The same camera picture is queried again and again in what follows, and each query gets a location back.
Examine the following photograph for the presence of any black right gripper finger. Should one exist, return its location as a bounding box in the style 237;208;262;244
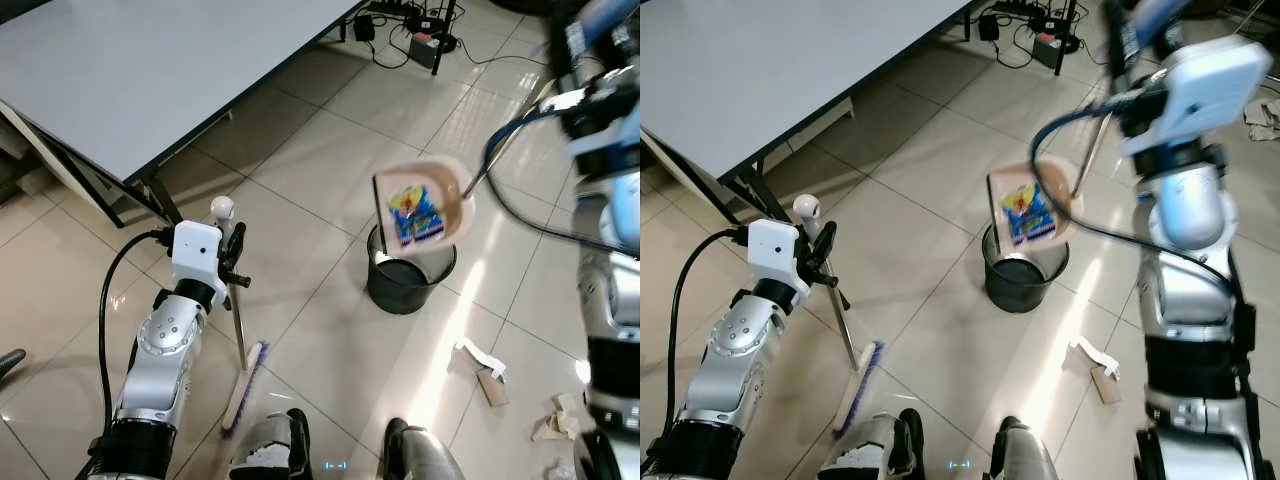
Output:
1102;0;1151;69
546;8;599;87

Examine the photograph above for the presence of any broom with purple bristles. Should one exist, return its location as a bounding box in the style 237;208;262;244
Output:
792;194;887;438
209;196;270;441

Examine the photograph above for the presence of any pink long-handled dustpan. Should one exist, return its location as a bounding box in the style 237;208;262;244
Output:
371;0;637;252
985;0;1201;248

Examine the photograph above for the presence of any blue yellow snack packet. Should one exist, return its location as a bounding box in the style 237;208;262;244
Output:
1000;184;1058;247
386;184;447;250

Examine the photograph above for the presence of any crumpled white paper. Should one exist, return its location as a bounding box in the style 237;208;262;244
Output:
1243;96;1280;143

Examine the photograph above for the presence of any black waste bin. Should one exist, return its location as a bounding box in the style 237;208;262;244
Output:
981;221;1070;314
365;223;459;317

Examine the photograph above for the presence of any robot left leg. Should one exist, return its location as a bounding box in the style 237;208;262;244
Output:
818;409;928;480
228;407;314;480

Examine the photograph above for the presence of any robot leg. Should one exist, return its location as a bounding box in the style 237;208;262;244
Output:
818;409;928;480
228;407;314;480
984;415;1063;480
382;417;467;480

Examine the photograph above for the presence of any grey table with black legs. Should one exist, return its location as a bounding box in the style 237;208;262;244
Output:
0;0;373;227
640;0;987;223

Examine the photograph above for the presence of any robot right leg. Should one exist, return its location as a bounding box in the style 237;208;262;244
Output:
984;415;1063;480
382;417;467;480

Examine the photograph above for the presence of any brown cardboard piece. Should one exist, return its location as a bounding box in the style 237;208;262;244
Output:
477;367;512;408
1090;364;1125;406

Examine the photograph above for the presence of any crumpled beige paper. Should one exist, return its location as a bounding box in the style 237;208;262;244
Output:
529;393;583;443

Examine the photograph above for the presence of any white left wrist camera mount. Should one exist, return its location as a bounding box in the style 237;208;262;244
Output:
170;221;224;288
745;218;803;293

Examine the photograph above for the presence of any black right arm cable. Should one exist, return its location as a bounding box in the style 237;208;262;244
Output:
482;104;605;253
1028;102;1241;301

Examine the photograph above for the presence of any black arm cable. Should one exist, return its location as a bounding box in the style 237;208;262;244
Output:
642;226;751;471
482;104;605;253
1028;102;1241;301
74;228;177;480

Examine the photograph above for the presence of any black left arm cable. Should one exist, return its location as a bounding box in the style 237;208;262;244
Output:
642;226;751;471
74;228;177;480

